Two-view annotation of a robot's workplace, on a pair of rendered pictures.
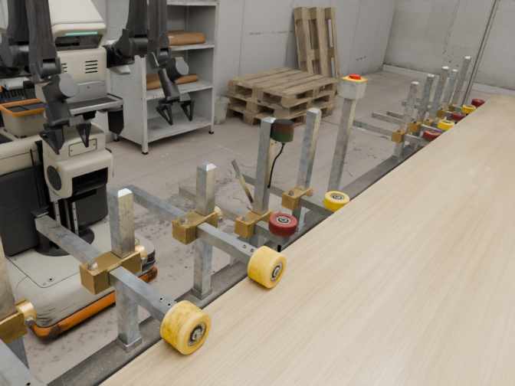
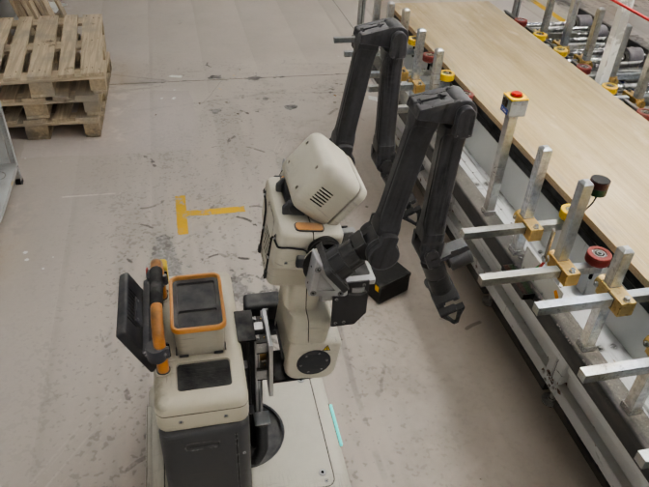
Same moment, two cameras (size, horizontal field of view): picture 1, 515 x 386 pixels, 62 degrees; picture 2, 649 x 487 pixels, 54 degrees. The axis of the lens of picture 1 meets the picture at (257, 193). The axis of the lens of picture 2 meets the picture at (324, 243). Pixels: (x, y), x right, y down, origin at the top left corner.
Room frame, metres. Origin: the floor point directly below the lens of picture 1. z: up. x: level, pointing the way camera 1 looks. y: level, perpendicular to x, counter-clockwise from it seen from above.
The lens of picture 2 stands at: (0.64, 1.80, 2.18)
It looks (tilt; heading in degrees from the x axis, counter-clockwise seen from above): 37 degrees down; 311
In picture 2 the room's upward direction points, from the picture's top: 3 degrees clockwise
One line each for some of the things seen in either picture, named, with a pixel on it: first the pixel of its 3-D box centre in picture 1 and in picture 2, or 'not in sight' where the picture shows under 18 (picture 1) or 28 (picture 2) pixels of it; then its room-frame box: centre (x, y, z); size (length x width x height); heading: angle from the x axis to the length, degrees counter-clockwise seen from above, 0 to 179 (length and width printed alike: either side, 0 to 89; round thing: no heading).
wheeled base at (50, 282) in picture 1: (67, 259); (244, 453); (1.72, 0.92, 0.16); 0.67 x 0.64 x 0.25; 55
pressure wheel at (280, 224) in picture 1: (281, 234); (595, 265); (1.06, -0.08, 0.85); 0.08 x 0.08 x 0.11
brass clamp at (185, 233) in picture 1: (198, 223); (613, 294); (0.93, 0.14, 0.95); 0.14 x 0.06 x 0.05; 145
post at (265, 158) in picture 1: (261, 193); (565, 243); (1.15, -0.01, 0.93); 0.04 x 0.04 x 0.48; 55
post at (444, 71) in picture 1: (434, 106); (401, 53); (2.59, -1.01, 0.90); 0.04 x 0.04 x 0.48; 55
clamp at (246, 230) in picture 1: (255, 220); (562, 267); (1.13, 0.00, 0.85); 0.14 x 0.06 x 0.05; 145
